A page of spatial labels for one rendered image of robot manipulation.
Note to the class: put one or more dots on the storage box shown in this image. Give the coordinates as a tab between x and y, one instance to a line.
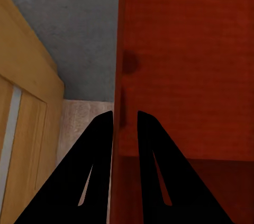
190	64

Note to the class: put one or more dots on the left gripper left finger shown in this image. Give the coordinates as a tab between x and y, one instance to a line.
57	201

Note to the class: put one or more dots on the door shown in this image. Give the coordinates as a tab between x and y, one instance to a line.
31	100

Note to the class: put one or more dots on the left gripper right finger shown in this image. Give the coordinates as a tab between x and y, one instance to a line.
192	201

